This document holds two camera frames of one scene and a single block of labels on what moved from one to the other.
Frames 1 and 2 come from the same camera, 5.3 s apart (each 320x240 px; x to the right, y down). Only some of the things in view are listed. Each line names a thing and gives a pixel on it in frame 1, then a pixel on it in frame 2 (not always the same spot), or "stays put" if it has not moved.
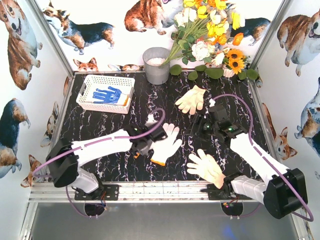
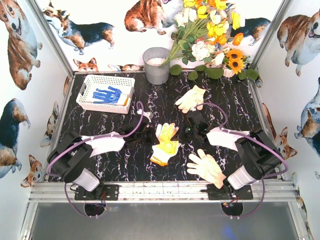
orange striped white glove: x=165 y=147 stays put
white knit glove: x=124 y=98 stays put
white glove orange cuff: x=136 y=156 → x=166 y=148
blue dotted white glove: x=111 y=97 stays put
